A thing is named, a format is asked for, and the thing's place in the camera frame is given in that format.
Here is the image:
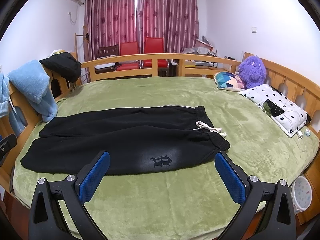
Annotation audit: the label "light blue fleece garment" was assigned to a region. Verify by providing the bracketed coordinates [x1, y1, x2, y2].
[1, 60, 58, 136]

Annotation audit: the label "black garment on footboard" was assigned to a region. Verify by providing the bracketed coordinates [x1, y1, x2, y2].
[40, 52, 81, 83]

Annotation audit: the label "purple plush toy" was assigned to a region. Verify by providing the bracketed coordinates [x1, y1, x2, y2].
[238, 56, 266, 88]

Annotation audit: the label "dark wooden chair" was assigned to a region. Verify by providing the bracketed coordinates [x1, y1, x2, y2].
[95, 44, 120, 69]

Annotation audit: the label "white star patterned bin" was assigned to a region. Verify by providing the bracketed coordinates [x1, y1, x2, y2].
[290, 176, 312, 215]

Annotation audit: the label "white floral pillow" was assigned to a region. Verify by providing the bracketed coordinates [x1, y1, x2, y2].
[239, 84, 308, 138]

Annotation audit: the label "left red chair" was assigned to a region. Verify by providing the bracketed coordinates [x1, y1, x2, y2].
[115, 41, 141, 72]

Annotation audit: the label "pink curtain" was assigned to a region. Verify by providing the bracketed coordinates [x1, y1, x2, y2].
[136, 0, 199, 53]
[84, 0, 136, 61]

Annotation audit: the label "black track pants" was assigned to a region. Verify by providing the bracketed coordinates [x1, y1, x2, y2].
[21, 106, 230, 175]

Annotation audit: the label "left pink curtain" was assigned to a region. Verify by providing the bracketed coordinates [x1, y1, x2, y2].
[84, 0, 136, 61]

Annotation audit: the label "right pink curtain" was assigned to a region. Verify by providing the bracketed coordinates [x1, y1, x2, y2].
[136, 0, 199, 53]

